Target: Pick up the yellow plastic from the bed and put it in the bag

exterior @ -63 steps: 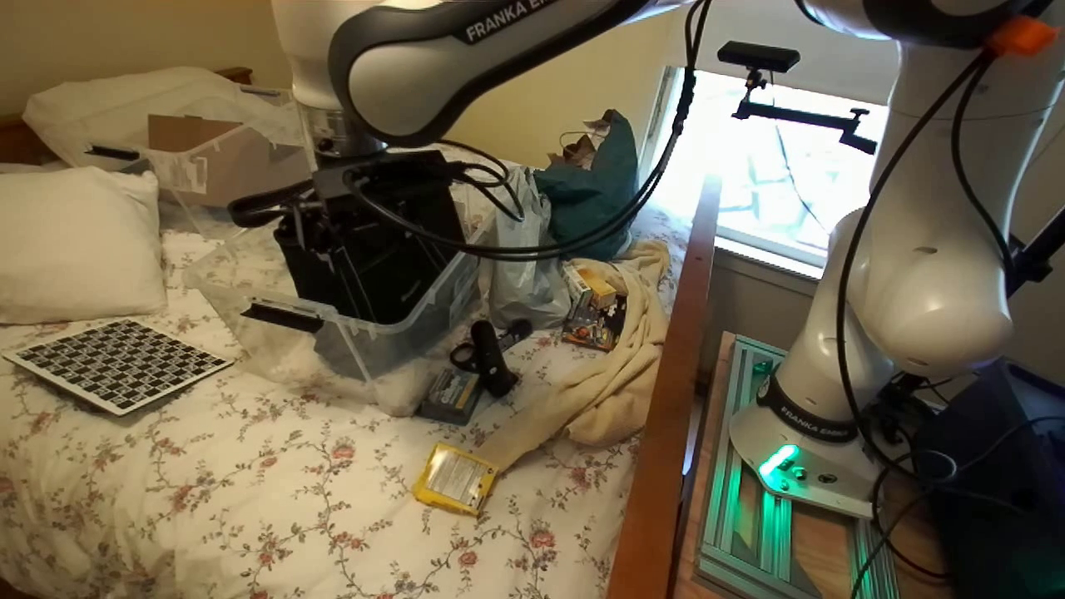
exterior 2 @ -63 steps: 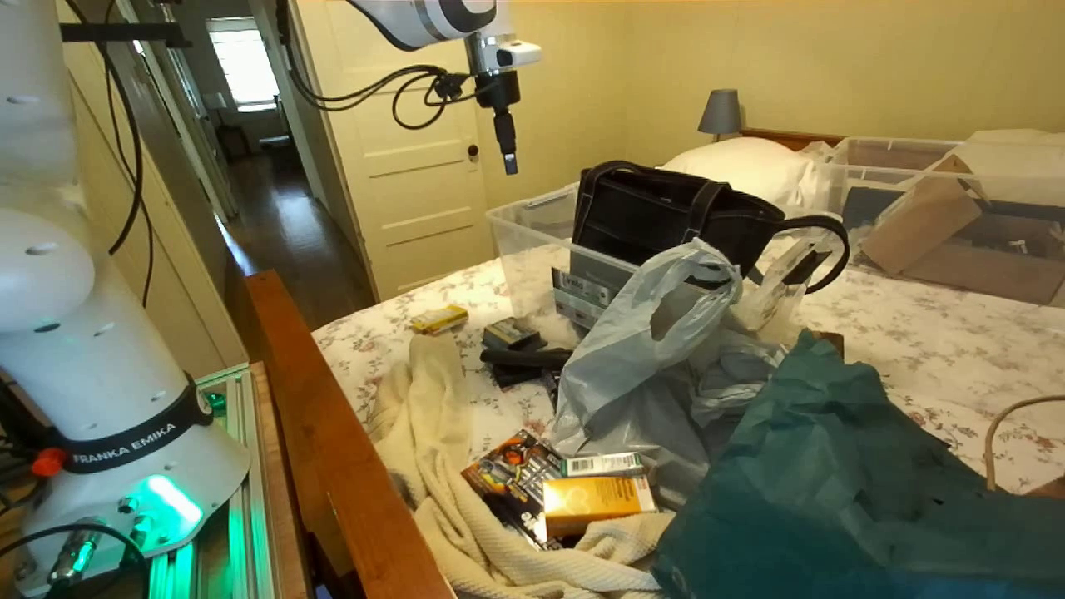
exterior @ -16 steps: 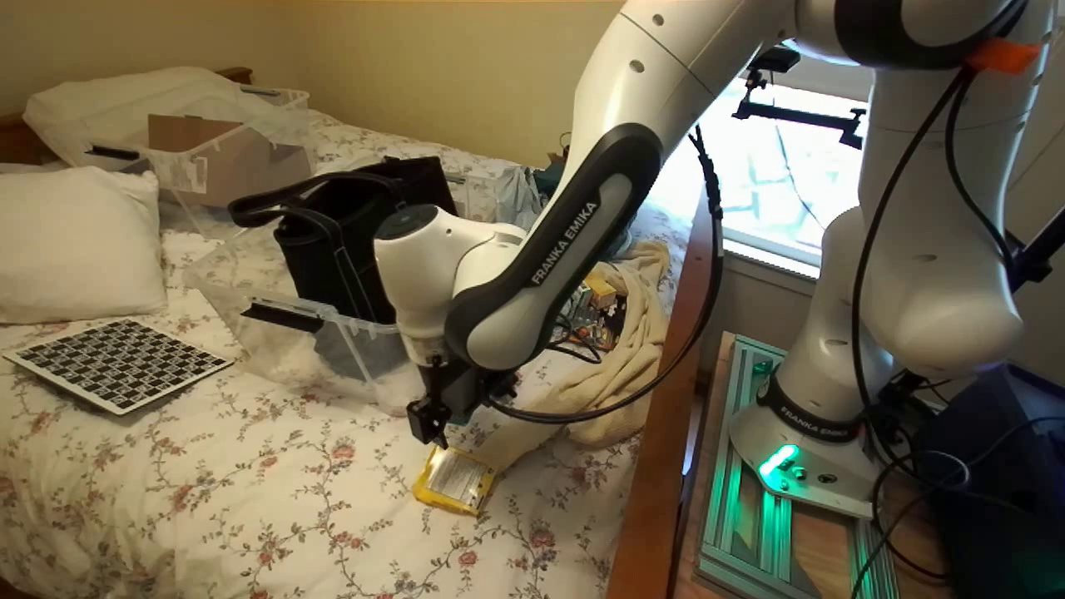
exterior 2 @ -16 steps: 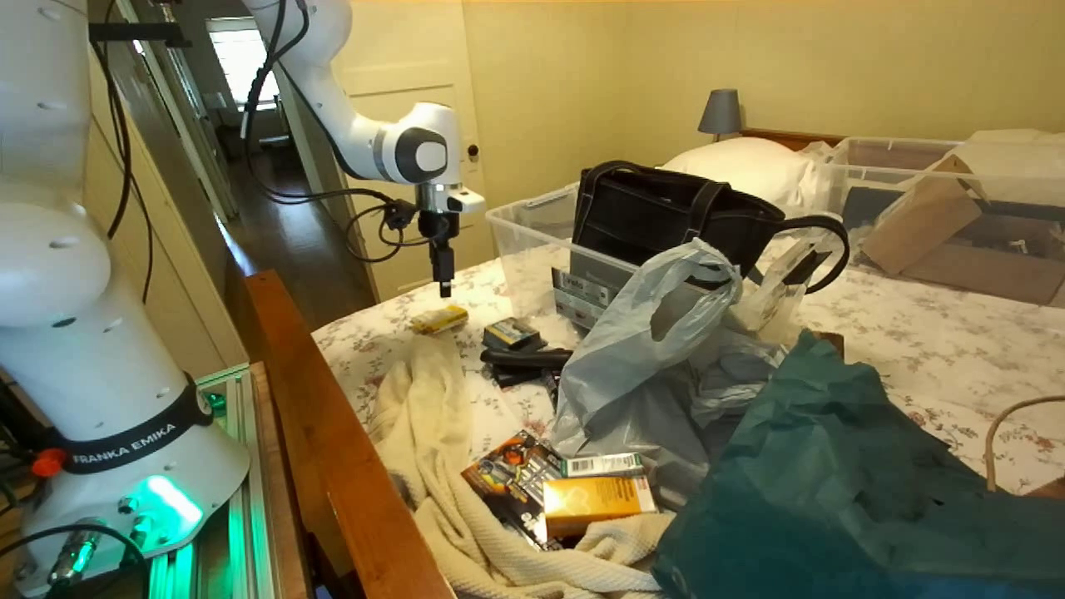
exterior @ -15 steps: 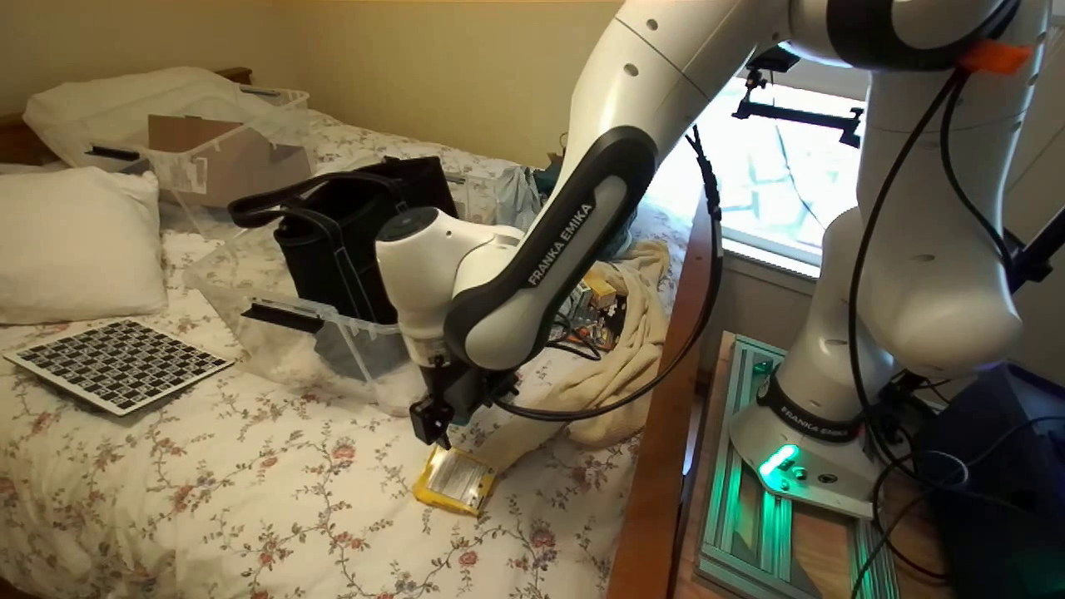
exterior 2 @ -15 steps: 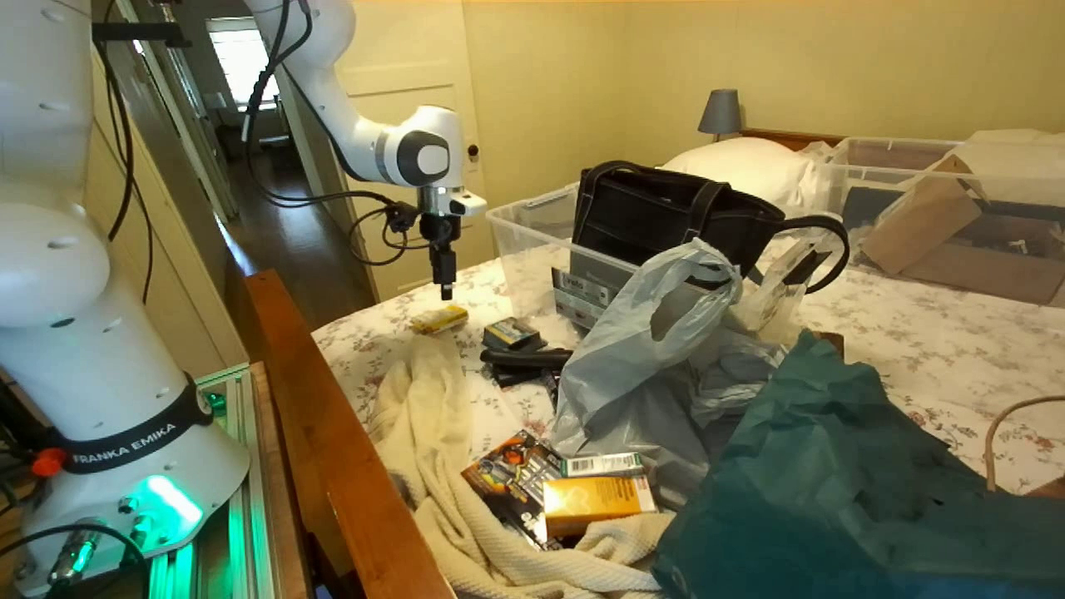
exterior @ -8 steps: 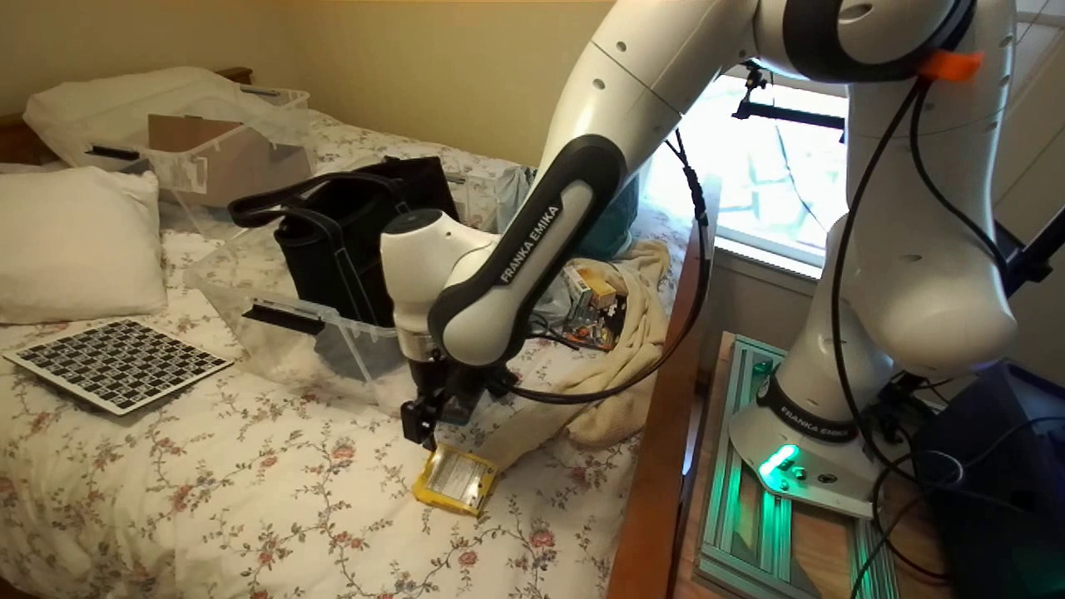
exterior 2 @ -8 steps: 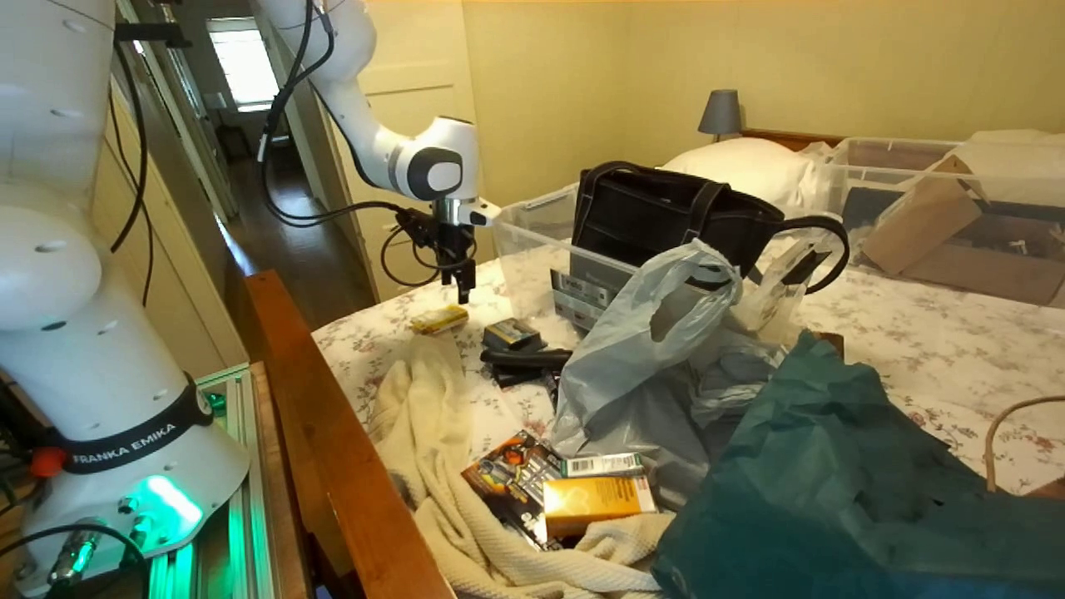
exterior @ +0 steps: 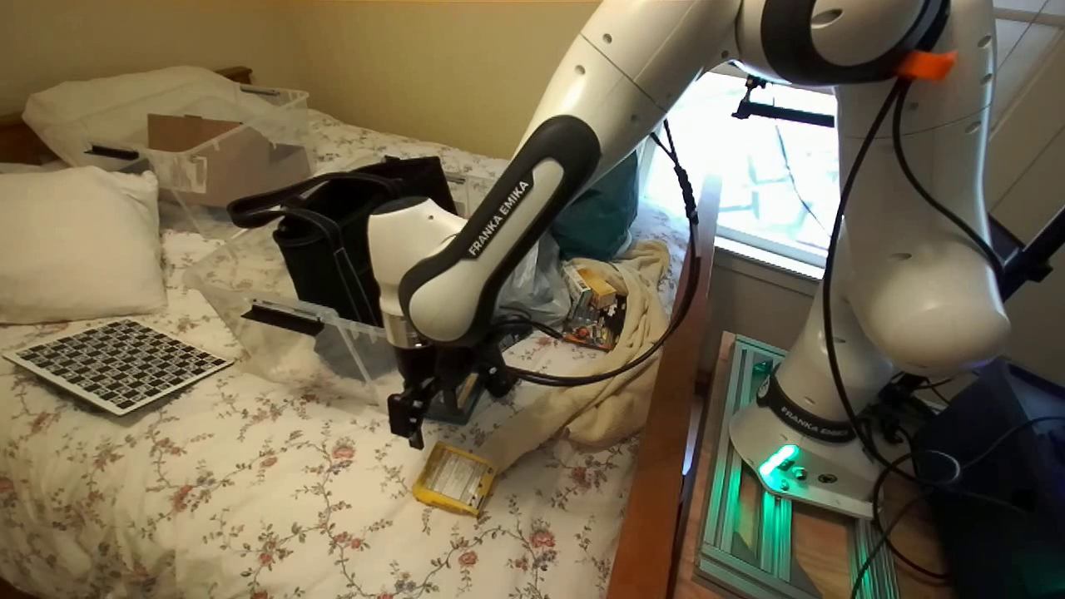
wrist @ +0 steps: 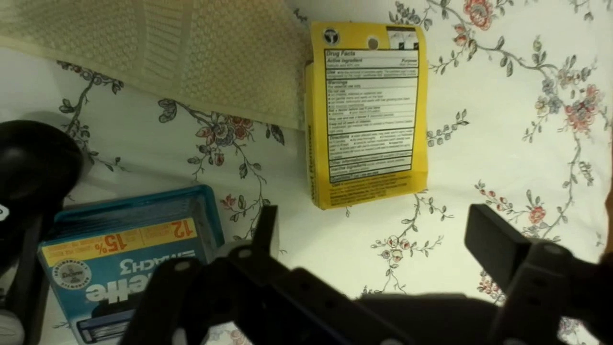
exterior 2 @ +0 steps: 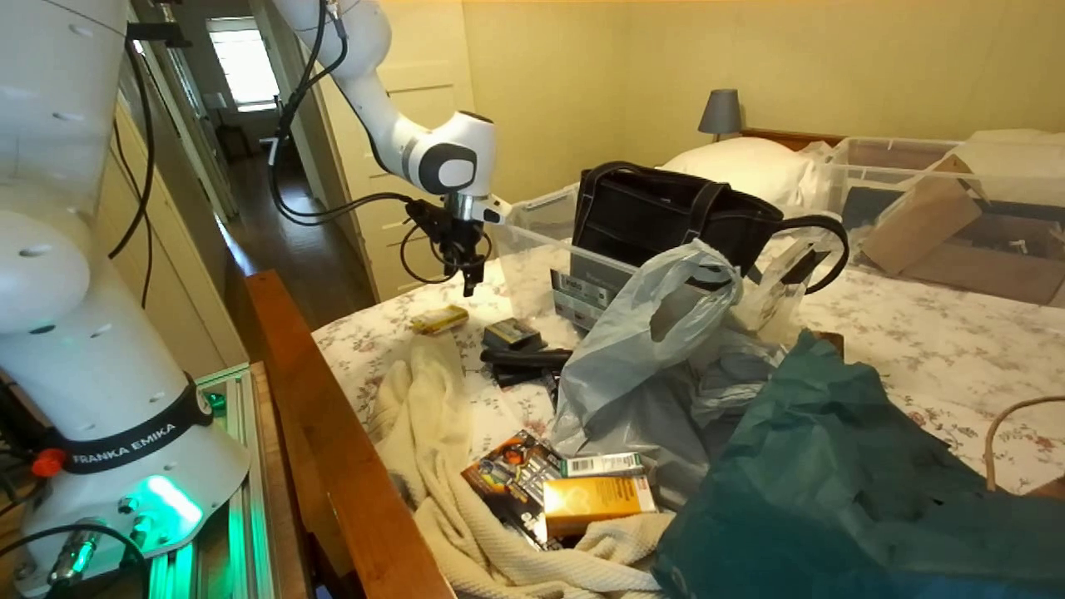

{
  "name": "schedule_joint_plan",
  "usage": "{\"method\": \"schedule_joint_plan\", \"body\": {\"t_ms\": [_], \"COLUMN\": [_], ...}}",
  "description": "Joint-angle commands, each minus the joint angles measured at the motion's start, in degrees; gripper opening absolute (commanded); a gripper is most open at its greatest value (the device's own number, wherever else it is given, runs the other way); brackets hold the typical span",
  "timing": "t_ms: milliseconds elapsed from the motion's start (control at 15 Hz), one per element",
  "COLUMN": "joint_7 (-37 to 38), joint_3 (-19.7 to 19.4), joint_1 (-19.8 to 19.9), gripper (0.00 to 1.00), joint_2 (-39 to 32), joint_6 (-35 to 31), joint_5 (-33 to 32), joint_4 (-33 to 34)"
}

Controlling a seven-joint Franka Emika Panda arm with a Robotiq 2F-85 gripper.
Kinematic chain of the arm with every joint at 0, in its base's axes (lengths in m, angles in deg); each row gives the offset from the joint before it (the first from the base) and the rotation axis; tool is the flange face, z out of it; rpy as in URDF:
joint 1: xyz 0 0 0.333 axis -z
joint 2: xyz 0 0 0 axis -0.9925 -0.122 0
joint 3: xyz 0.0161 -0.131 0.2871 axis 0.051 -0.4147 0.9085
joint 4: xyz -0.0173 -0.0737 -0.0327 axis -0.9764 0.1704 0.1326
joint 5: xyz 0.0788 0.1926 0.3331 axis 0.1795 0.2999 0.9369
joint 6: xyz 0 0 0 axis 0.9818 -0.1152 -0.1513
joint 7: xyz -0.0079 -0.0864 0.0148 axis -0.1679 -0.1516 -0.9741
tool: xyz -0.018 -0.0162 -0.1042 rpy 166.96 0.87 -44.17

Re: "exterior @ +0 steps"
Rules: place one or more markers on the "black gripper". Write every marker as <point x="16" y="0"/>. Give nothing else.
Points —
<point x="443" y="367"/>

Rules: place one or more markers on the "yellow plastic package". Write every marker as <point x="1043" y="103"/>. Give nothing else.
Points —
<point x="455" y="479"/>

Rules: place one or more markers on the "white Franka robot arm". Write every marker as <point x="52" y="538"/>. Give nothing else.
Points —
<point x="886" y="277"/>

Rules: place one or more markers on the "grey plastic shopping bag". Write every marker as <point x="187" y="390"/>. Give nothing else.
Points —
<point x="547" y="287"/>

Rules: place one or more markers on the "wooden bed footboard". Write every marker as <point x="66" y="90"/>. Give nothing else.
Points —
<point x="654" y="488"/>

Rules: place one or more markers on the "teal fabric bag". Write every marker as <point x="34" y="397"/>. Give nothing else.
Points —
<point x="602" y="217"/>

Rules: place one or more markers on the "colourful snack packet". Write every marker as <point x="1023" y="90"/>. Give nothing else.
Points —
<point x="586" y="324"/>

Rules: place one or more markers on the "floral bedspread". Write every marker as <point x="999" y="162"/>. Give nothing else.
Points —
<point x="220" y="510"/>

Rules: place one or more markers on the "brown cardboard box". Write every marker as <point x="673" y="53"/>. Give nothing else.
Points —
<point x="238" y="167"/>

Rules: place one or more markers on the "checkerboard calibration board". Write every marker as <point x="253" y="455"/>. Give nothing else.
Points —
<point x="118" y="365"/>

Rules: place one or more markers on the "clear bin holding cardboard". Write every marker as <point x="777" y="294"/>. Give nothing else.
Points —
<point x="179" y="184"/>

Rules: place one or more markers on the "white pillow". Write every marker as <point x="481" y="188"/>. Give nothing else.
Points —
<point x="78" y="245"/>

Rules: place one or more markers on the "bright window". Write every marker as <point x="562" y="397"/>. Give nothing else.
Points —
<point x="766" y="188"/>

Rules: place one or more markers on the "white plastic sheet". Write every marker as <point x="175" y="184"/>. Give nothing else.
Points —
<point x="103" y="112"/>

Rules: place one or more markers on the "dark blue bulky object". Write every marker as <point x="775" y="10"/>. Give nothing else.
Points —
<point x="999" y="501"/>

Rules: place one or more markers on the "aluminium base frame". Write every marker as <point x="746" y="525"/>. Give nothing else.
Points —
<point x="737" y="532"/>

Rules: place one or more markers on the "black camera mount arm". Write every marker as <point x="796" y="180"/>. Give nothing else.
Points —
<point x="777" y="112"/>

